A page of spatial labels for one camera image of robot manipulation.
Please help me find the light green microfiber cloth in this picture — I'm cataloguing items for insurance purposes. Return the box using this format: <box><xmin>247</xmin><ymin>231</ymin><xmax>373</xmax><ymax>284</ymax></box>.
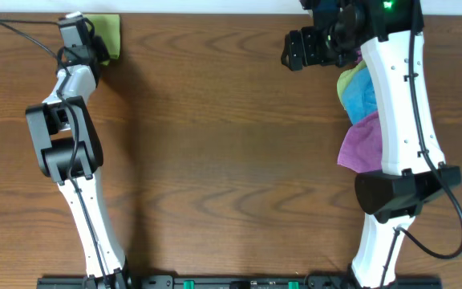
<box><xmin>85</xmin><ymin>14</ymin><xmax>121</xmax><ymax>66</ymax></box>

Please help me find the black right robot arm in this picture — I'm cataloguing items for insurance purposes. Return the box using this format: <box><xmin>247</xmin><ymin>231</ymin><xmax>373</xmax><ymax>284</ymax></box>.
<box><xmin>281</xmin><ymin>0</ymin><xmax>461</xmax><ymax>288</ymax></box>

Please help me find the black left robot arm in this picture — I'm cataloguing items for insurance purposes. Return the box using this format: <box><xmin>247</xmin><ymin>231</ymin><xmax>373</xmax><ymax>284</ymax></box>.
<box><xmin>26</xmin><ymin>12</ymin><xmax>138</xmax><ymax>288</ymax></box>

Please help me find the purple cloth far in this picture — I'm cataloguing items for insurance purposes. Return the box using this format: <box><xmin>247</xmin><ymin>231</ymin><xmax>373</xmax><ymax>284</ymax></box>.
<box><xmin>355</xmin><ymin>49</ymin><xmax>363</xmax><ymax>64</ymax></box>

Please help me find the purple cloth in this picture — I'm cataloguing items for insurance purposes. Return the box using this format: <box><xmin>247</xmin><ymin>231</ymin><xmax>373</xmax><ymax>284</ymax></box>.
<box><xmin>337</xmin><ymin>111</ymin><xmax>383</xmax><ymax>173</ymax></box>
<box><xmin>355</xmin><ymin>49</ymin><xmax>363</xmax><ymax>64</ymax></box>

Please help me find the green cloth in pile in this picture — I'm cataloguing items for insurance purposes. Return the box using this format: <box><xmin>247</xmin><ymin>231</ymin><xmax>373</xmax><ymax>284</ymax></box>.
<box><xmin>336</xmin><ymin>60</ymin><xmax>367</xmax><ymax>107</ymax></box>

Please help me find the blue microfiber cloth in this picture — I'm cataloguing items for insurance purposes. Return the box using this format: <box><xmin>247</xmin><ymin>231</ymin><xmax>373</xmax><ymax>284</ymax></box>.
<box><xmin>342</xmin><ymin>67</ymin><xmax>378</xmax><ymax>124</ymax></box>

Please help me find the purple cloth near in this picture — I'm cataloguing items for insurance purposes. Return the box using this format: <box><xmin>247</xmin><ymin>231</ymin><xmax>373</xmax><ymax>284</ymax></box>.
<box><xmin>337</xmin><ymin>111</ymin><xmax>383</xmax><ymax>173</ymax></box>

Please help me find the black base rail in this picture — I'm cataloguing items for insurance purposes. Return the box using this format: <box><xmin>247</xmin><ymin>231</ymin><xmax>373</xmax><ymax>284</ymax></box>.
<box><xmin>36</xmin><ymin>275</ymin><xmax>443</xmax><ymax>289</ymax></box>

